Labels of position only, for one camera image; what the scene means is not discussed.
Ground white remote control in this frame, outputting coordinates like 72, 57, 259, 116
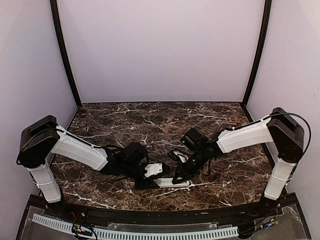
153, 177, 191, 189

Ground left black frame post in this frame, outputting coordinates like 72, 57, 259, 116
49, 0, 82, 108

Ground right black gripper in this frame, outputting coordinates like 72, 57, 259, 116
172, 147, 208, 184

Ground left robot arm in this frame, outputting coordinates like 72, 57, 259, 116
16, 115, 165, 218

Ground black frame post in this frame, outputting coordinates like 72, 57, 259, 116
241, 0, 272, 108
49, 0, 82, 108

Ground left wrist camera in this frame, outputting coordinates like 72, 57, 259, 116
144, 162, 170, 178

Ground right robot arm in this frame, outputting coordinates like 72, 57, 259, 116
168, 107, 312, 217

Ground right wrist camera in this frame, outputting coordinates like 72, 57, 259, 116
167, 149, 189, 163

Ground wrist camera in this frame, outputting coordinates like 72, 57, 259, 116
167, 149, 189, 163
144, 162, 170, 178

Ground black front rail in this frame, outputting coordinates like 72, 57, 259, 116
28, 193, 299, 226

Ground white slotted cable duct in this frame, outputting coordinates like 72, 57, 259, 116
32, 213, 239, 240

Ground right black frame post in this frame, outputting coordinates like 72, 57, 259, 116
241, 0, 272, 108

